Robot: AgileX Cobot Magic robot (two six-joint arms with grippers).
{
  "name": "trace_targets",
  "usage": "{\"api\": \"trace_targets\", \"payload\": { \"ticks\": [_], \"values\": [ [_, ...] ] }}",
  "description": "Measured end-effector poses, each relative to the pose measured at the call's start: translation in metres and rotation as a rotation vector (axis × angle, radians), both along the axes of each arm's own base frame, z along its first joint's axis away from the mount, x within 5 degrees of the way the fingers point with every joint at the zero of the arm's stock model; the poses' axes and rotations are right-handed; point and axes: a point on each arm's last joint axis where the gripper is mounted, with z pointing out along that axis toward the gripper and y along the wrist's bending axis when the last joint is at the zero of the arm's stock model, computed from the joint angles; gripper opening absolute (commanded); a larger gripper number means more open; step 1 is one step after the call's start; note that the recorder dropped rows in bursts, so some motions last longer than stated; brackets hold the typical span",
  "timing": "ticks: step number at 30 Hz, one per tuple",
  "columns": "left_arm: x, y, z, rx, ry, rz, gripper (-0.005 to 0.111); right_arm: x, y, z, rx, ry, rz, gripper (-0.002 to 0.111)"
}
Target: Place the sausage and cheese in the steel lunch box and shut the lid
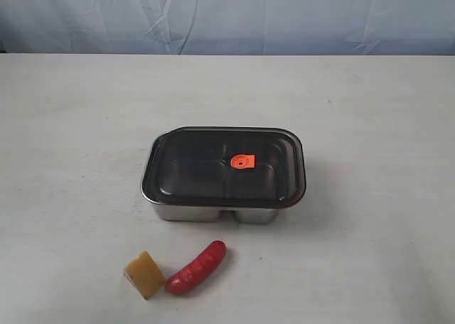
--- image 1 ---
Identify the dark transparent lunch box lid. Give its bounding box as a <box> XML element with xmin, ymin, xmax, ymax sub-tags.
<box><xmin>141</xmin><ymin>126</ymin><xmax>307</xmax><ymax>210</ymax></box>

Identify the yellow toy cheese wedge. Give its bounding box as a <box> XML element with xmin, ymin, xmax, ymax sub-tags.
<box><xmin>124</xmin><ymin>251</ymin><xmax>166</xmax><ymax>300</ymax></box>

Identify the red toy sausage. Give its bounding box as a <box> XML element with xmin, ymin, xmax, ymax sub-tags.
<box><xmin>166</xmin><ymin>240</ymin><xmax>227</xmax><ymax>296</ymax></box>

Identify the steel two-compartment lunch box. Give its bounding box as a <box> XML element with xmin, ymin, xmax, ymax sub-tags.
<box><xmin>140</xmin><ymin>126</ymin><xmax>307</xmax><ymax>224</ymax></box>

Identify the blue-grey backdrop cloth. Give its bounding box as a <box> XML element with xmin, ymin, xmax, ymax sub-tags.
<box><xmin>1</xmin><ymin>0</ymin><xmax>454</xmax><ymax>55</ymax></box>

